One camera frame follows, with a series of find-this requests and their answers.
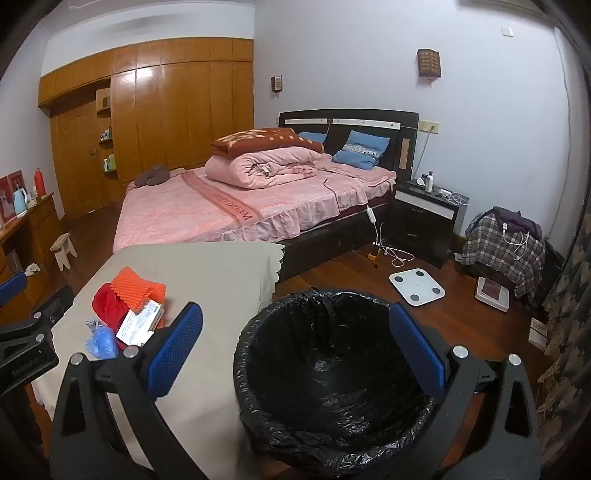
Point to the white rag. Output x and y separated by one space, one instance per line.
32 269

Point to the light blue kettle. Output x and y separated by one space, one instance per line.
19 203

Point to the white paper box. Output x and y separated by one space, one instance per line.
537 333

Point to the dark wooden bed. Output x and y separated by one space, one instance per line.
194 203

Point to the plaid cloth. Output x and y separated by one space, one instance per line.
489 249

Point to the red thermos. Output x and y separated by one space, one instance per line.
39 184

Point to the plain blue pillow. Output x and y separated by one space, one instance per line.
313 137

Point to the wooden wardrobe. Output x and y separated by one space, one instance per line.
184 115

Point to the brown red folded blanket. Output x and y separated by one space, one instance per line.
263 138

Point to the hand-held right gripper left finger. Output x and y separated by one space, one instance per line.
175 350

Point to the wall socket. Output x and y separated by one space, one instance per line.
429 126

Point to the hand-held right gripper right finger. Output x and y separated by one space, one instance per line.
418 346

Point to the small wooden wall lamp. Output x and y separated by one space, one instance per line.
276 83

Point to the blue plastic bag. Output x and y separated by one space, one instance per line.
101 344

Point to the small wooden stool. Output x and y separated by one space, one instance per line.
62 244

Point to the pink folded quilt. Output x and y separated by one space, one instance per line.
258 168

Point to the red glove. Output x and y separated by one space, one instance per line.
104 302

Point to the blue patterned pillow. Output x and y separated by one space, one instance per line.
360 150

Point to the floor power strip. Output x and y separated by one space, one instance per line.
376 249

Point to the red photo frame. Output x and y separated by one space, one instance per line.
8 194

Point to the large wooden wall lamp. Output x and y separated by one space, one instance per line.
428 63

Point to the purple jacket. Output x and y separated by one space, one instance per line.
519 219

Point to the dark nightstand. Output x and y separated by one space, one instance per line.
420 226

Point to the white bathroom scale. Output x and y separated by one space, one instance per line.
417 286

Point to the beige tablecloth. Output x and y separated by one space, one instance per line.
194 272

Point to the white bottle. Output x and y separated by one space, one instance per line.
430 182

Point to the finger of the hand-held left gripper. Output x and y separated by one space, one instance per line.
11 288
55 309

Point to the wooden desk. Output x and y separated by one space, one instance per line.
39 221

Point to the patterned curtain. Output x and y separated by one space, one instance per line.
570 323

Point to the plaid jacket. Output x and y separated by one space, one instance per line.
332 369

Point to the white blue medicine box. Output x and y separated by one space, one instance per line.
136 323

